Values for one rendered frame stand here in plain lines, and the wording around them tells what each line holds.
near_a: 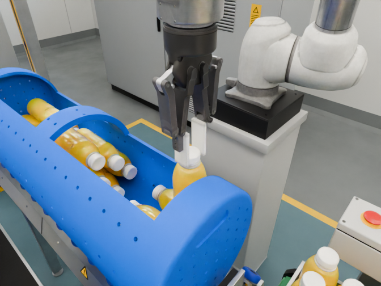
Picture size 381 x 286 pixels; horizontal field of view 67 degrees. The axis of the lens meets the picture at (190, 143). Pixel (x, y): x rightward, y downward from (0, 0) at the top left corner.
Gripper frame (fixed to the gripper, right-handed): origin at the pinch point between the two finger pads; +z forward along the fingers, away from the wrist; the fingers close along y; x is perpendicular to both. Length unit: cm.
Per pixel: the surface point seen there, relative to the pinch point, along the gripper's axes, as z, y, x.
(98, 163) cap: 14.3, 6.0, -24.0
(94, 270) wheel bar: 35.6, 17.5, -15.4
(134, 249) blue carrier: 9.7, 16.8, 3.4
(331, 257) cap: 19.8, -10.7, 26.2
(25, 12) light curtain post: 0, -28, -132
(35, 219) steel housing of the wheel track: 41, 19, -47
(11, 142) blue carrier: 10.6, 17.5, -42.3
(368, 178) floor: 129, -192, 19
